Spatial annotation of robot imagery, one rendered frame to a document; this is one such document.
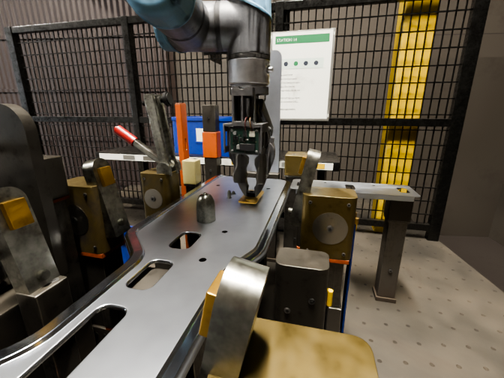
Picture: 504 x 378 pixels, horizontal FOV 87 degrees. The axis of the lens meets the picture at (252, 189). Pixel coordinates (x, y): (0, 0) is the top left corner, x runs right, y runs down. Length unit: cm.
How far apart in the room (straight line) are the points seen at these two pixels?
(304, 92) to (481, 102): 221
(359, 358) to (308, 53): 100
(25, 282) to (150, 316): 16
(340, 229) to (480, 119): 270
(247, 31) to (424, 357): 70
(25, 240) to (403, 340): 70
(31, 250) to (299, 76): 94
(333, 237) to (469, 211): 285
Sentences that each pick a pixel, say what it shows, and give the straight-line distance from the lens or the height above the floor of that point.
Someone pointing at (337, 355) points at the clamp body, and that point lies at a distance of 19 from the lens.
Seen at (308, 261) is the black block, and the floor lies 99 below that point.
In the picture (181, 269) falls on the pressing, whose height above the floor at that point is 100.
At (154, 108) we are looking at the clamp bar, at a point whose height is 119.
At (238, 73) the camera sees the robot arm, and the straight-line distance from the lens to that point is 49.
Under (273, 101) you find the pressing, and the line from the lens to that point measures 80.
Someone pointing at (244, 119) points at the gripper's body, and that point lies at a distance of 47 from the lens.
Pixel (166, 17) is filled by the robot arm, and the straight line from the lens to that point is 38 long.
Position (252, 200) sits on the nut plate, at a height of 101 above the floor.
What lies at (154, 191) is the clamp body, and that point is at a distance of 63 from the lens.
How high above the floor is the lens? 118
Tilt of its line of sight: 16 degrees down
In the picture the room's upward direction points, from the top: straight up
